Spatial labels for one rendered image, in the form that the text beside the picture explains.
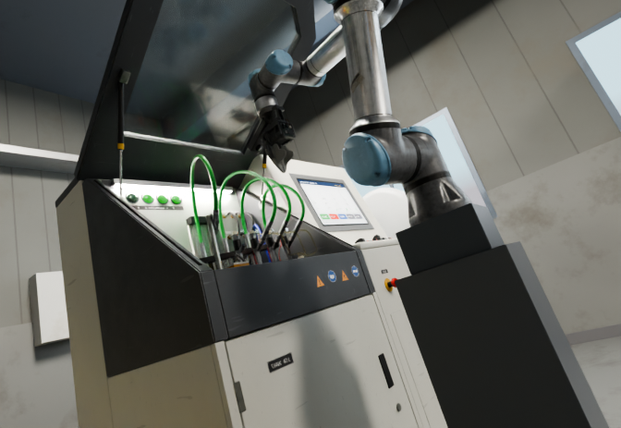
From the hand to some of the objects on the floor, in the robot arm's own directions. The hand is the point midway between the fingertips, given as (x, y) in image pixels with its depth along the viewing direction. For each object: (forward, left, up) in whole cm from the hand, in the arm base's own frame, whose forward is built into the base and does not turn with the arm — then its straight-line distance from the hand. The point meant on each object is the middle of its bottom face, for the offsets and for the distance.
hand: (281, 169), depth 119 cm
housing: (+72, -41, -123) cm, 148 cm away
